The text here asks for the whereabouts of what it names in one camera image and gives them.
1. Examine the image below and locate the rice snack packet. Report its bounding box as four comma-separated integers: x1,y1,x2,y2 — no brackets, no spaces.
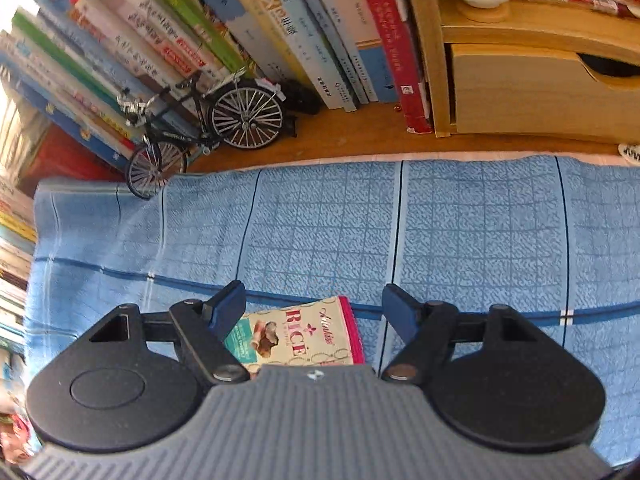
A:
224,296,364,375

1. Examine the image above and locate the blue striped tablecloth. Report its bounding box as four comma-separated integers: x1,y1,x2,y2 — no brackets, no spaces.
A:
25,156,639,465

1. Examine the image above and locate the miniature black bicycle model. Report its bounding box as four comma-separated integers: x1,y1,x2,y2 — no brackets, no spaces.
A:
117,68,286,200

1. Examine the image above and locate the red storage box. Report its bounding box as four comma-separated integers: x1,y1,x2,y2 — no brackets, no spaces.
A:
17,124,124,197

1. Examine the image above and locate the wooden desk drawer organizer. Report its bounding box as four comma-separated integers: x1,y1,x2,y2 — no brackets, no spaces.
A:
409,0,639,143

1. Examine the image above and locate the red book thick spine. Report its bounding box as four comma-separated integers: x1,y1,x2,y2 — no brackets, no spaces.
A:
366,0,433,134

